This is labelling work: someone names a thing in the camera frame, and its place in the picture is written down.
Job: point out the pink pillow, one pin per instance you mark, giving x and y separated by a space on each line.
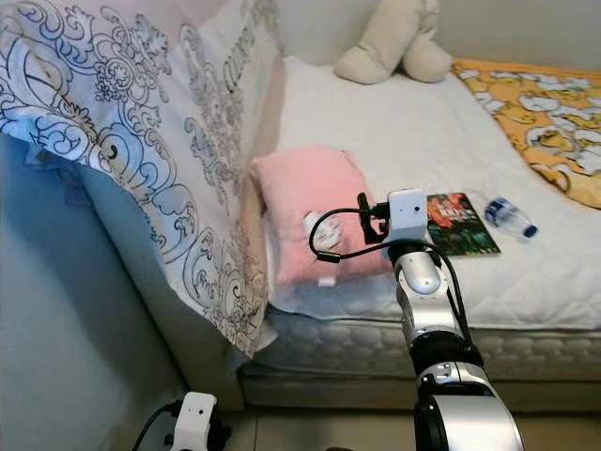
300 188

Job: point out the clear water bottle blue cap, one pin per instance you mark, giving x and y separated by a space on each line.
509 214

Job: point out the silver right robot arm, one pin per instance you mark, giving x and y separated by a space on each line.
432 315

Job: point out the dark book red cover art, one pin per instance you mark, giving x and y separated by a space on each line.
460 225

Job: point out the bed mattress with white sheet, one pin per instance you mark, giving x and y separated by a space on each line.
394 122

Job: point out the grey bed base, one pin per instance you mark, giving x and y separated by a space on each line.
338 393

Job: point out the white bed headboard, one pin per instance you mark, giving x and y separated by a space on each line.
150 301

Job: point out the beige plush pillow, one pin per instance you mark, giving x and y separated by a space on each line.
394 42

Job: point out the yellow egg print blanket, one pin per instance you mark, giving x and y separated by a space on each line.
545 122

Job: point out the white cloth black ornament print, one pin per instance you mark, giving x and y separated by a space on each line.
113 94

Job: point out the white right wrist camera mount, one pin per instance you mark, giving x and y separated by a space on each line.
406 214

